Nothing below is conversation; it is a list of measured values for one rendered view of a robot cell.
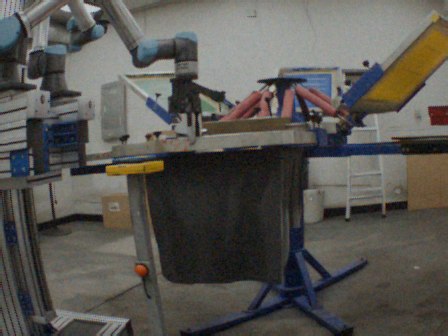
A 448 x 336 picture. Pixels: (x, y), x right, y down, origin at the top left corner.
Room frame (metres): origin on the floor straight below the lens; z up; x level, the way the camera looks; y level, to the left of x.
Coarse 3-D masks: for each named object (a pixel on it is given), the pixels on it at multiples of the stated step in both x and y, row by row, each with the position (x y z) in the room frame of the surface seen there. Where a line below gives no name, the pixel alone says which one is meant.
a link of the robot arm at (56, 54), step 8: (48, 48) 1.92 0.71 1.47; (56, 48) 1.92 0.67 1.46; (64, 48) 1.96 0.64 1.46; (40, 56) 1.96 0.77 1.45; (48, 56) 1.92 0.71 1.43; (56, 56) 1.92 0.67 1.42; (64, 56) 1.96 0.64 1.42; (40, 64) 1.95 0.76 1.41; (48, 64) 1.92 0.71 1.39; (56, 64) 1.92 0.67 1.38; (64, 64) 1.97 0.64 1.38; (40, 72) 1.97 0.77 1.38
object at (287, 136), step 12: (264, 132) 1.54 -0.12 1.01; (276, 132) 1.53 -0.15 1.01; (288, 132) 1.52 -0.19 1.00; (300, 132) 1.63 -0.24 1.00; (312, 132) 1.88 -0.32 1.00; (120, 144) 1.69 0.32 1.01; (132, 144) 1.67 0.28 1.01; (144, 144) 1.66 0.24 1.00; (156, 144) 1.64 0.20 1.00; (168, 144) 1.63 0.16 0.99; (180, 144) 1.62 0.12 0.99; (204, 144) 1.60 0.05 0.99; (216, 144) 1.59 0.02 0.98; (228, 144) 1.58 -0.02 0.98; (240, 144) 1.56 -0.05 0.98; (252, 144) 1.55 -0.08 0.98; (264, 144) 1.54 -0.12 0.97; (276, 144) 1.53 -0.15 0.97
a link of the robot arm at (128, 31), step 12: (96, 0) 1.61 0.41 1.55; (108, 0) 1.61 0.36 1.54; (120, 0) 1.65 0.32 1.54; (108, 12) 1.63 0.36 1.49; (120, 12) 1.63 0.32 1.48; (120, 24) 1.64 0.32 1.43; (132, 24) 1.65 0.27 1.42; (120, 36) 1.67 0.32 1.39; (132, 36) 1.65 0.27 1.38; (144, 36) 1.68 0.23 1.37; (132, 48) 1.67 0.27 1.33; (132, 60) 1.72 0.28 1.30
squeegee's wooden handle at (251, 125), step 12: (228, 120) 2.18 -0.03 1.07; (240, 120) 2.17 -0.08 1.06; (252, 120) 2.15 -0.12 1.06; (264, 120) 2.14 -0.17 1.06; (276, 120) 2.12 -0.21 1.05; (288, 120) 2.11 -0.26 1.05; (216, 132) 2.20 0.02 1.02; (228, 132) 2.18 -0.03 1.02; (240, 132) 2.17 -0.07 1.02; (252, 132) 2.15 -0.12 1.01
